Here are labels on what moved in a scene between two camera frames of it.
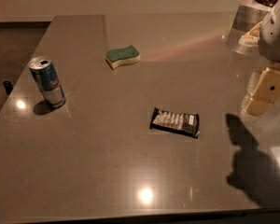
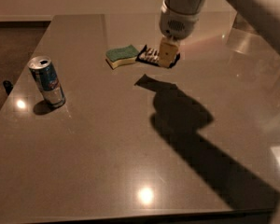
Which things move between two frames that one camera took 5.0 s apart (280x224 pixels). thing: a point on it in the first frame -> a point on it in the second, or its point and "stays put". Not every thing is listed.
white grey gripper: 274,38 -> 176,24
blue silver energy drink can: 43,69 stays put
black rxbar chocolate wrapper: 186,124 -> 152,56
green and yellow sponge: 118,57 stays put
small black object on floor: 8,86 stays put
